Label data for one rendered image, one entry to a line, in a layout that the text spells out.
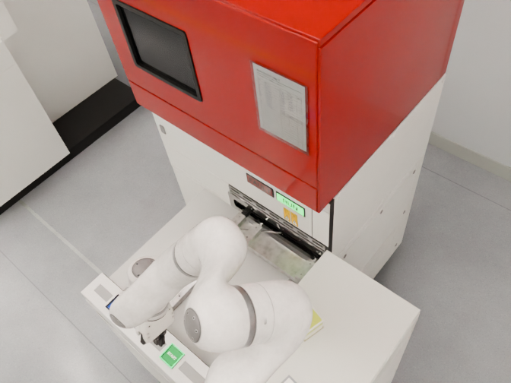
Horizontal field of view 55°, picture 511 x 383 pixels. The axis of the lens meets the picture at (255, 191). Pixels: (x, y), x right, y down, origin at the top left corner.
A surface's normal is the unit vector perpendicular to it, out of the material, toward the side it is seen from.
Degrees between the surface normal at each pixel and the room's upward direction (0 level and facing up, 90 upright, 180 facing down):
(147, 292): 44
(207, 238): 33
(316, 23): 0
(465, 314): 0
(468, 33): 90
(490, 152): 90
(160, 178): 0
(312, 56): 90
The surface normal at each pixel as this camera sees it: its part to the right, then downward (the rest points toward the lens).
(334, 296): -0.10, -0.60
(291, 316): 0.57, 0.00
